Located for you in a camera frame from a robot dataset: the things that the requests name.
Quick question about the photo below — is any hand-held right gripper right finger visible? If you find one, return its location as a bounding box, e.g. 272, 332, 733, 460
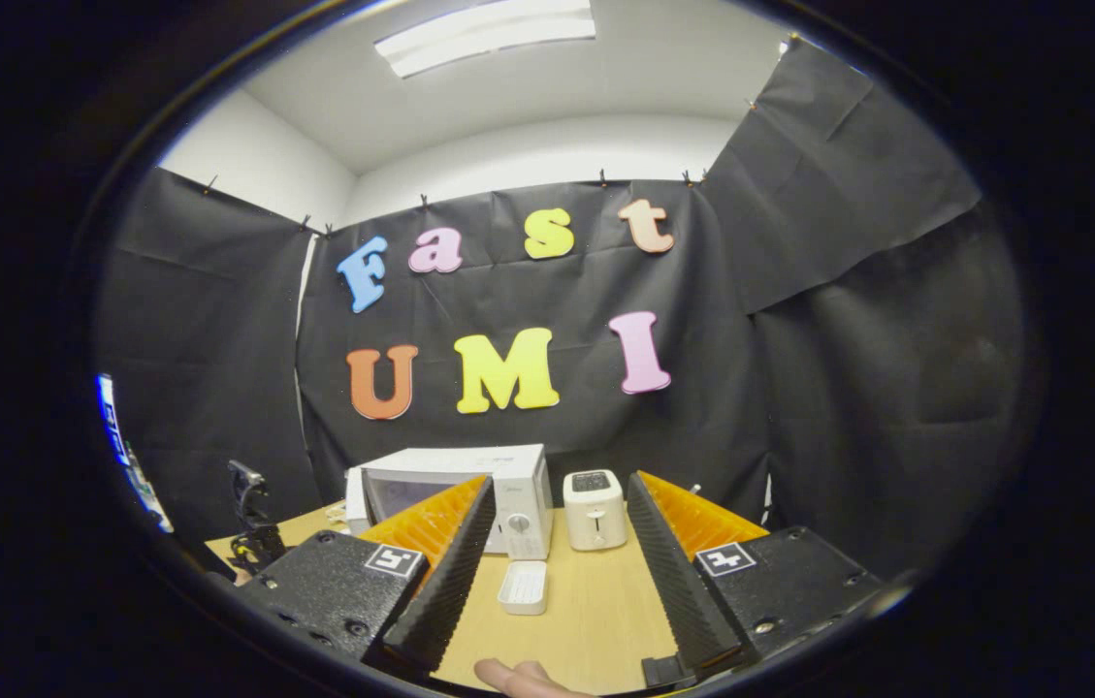
626, 470, 887, 692

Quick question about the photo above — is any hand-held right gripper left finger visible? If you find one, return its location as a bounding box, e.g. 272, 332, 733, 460
237, 473, 499, 677

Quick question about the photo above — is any white microwave oven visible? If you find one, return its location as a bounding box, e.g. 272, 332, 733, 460
344, 444, 556, 562

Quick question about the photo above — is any white rectangular dish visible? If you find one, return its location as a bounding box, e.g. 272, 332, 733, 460
497, 560, 549, 618

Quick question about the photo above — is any white toaster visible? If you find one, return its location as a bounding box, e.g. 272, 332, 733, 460
563, 469, 628, 554

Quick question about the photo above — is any blue and white banner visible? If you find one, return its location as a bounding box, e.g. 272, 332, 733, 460
96, 373, 176, 534

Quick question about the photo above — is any black backdrop cloth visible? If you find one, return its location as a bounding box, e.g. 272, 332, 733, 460
91, 34, 1030, 583

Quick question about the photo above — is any long ceiling light panel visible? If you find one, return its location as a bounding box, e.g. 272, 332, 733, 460
373, 0, 597, 79

